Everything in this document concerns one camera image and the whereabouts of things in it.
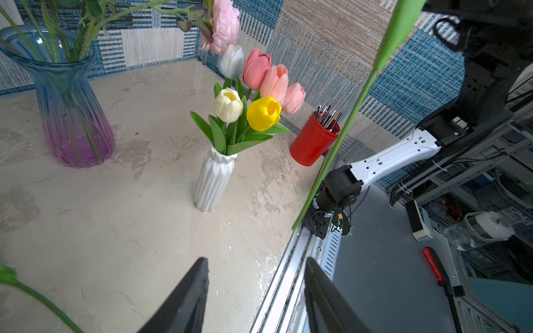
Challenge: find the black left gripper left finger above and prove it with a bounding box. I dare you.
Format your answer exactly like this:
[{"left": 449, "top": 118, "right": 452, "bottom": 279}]
[{"left": 139, "top": 258, "right": 209, "bottom": 333}]

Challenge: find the red cup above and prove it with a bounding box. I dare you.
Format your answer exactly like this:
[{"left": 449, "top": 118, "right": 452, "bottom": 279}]
[{"left": 290, "top": 105, "right": 341, "bottom": 167}]

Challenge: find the pink rose bouquet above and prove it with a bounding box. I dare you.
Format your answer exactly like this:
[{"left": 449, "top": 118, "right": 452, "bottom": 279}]
[{"left": 1, "top": 1, "right": 241, "bottom": 63}]

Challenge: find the yellow tulip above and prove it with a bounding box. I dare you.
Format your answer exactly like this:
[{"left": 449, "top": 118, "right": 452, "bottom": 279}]
[{"left": 247, "top": 97, "right": 282, "bottom": 132}]

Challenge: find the white tulip bud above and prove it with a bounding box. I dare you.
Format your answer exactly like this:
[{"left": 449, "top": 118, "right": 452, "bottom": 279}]
[{"left": 217, "top": 44, "right": 244, "bottom": 80}]

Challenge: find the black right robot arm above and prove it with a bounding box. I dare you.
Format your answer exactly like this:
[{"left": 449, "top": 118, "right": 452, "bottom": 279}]
[{"left": 293, "top": 1, "right": 532, "bottom": 237}]

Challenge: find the cream white tulip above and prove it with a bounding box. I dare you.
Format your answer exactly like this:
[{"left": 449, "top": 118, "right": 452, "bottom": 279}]
[{"left": 215, "top": 87, "right": 244, "bottom": 124}]

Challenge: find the white ribbed vase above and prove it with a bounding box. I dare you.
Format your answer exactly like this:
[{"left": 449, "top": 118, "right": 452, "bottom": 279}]
[{"left": 194, "top": 145, "right": 237, "bottom": 212}]

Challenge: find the red handled screwdriver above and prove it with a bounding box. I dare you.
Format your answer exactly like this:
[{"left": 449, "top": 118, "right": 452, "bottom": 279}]
[{"left": 423, "top": 247, "right": 462, "bottom": 333}]

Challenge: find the purple glass vase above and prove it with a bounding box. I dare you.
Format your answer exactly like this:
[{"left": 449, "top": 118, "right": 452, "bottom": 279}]
[{"left": 1, "top": 26, "right": 115, "bottom": 168}]

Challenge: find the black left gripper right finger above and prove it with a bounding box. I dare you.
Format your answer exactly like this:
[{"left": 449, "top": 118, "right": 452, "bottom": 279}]
[{"left": 304, "top": 258, "right": 370, "bottom": 332}]

